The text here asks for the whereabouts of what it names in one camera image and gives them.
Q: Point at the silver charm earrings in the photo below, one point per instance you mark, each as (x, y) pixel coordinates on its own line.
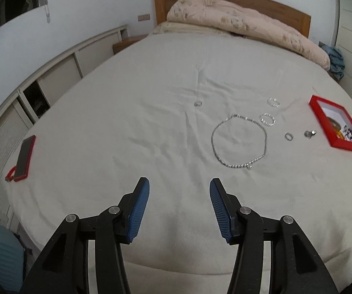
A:
(310, 133)

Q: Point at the wooden nightstand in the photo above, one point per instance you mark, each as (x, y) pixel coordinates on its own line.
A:
(127, 43)

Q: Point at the orange bangle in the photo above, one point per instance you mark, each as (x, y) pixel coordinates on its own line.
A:
(336, 126)

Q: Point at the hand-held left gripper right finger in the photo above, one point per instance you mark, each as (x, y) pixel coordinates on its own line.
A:
(220, 211)

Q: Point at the phone in red case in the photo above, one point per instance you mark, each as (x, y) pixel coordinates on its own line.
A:
(24, 157)

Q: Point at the blue crumpled cloth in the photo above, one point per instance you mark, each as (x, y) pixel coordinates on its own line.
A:
(335, 59)

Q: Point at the red jewelry box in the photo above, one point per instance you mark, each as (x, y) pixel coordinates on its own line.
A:
(330, 111)

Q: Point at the white low cabinet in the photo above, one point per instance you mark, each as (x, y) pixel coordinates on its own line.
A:
(59, 67)

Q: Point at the wall socket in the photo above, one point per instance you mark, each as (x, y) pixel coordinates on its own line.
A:
(143, 17)

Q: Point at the wooden headboard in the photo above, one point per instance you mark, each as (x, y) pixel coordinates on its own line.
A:
(255, 4)

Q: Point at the beige floral duvet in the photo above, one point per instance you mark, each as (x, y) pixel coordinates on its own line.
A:
(240, 21)

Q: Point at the cream pillow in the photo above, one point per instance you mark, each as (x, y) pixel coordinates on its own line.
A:
(176, 28)

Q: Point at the bed with white sheet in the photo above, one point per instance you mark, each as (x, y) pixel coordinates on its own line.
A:
(133, 98)

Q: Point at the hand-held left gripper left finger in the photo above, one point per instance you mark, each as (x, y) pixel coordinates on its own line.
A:
(137, 211)

